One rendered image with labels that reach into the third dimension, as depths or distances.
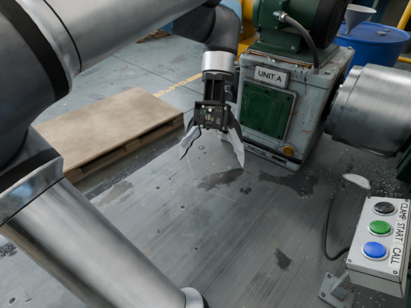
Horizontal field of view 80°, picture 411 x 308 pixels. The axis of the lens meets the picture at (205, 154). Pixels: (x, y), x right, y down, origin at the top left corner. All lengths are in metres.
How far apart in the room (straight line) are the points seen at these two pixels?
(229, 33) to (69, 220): 0.44
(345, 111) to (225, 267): 0.54
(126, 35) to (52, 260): 0.25
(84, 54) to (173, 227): 0.59
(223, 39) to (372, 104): 0.45
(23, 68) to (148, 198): 0.66
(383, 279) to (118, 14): 0.48
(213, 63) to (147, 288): 0.42
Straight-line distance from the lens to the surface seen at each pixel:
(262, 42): 0.88
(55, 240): 0.32
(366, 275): 0.49
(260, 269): 0.71
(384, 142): 0.82
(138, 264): 0.35
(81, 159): 2.12
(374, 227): 0.52
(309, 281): 0.73
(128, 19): 0.27
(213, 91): 0.51
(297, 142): 0.87
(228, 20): 0.56
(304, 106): 0.81
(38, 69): 0.22
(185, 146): 0.58
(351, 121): 0.80
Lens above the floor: 1.44
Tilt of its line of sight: 42 degrees down
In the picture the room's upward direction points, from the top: straight up
